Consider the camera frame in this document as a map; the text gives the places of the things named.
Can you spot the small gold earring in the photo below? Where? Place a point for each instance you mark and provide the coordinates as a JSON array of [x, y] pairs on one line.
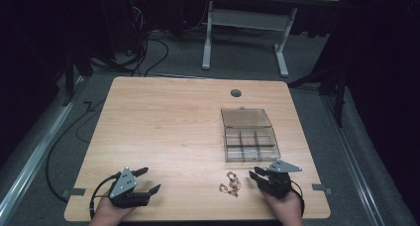
[[235, 188], [223, 187], [231, 176]]

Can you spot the metal floor rail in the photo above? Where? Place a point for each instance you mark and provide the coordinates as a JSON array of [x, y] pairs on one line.
[[350, 160], [33, 160]]

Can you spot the person's left hand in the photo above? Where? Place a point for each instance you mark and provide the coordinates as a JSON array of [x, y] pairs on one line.
[[109, 213]]

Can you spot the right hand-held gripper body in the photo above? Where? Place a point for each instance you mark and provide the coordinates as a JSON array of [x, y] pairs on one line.
[[279, 181]]

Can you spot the black metal stand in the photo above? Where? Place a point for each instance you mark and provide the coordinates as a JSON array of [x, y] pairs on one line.
[[338, 100], [69, 79]]

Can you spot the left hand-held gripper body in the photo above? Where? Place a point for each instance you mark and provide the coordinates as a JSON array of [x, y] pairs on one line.
[[124, 183]]

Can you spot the grey tape strip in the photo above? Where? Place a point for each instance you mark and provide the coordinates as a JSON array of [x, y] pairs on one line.
[[321, 188], [75, 192]]

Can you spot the white metal frame desk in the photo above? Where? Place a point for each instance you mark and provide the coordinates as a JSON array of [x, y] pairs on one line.
[[251, 19]]

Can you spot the clear plastic compartment box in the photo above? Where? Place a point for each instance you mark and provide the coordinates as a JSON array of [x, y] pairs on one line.
[[249, 138]]

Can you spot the person's right hand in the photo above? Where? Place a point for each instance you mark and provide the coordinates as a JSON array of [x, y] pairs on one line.
[[286, 210]]

